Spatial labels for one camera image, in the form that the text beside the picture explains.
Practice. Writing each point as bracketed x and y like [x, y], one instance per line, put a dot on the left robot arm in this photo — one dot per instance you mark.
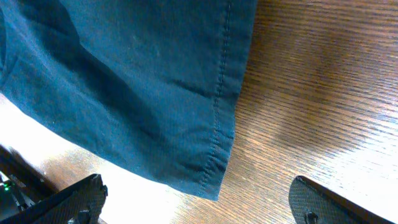
[22, 186]

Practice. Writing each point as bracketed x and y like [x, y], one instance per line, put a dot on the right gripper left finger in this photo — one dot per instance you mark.
[80, 203]

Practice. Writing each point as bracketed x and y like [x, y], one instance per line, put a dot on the navy blue shorts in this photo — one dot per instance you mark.
[150, 86]

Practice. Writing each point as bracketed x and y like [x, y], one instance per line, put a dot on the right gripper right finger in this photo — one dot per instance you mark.
[312, 203]

